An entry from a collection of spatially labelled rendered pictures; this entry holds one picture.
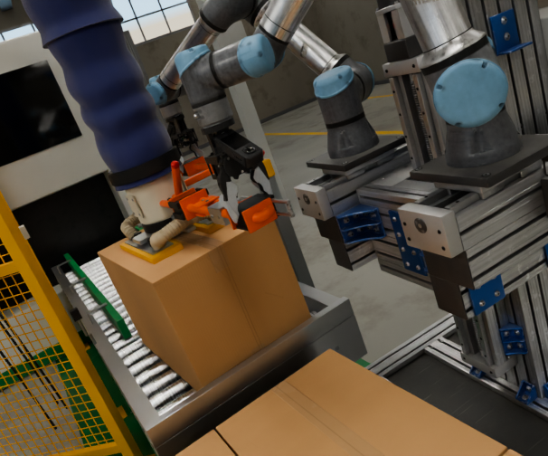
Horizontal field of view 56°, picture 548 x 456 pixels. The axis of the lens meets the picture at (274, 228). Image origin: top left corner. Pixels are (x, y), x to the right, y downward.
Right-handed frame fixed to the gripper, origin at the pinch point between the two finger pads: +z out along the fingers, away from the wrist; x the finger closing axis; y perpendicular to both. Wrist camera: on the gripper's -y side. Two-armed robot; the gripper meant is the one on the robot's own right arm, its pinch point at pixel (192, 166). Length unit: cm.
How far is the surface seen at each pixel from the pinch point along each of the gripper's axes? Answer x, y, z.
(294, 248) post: 24, 12, 47
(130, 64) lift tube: -20, 38, -40
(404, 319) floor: 66, 16, 108
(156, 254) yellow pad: -38, 46, 11
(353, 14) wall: 707, -653, -34
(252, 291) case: -21, 61, 30
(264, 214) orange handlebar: -27, 96, 0
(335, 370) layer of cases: -16, 82, 53
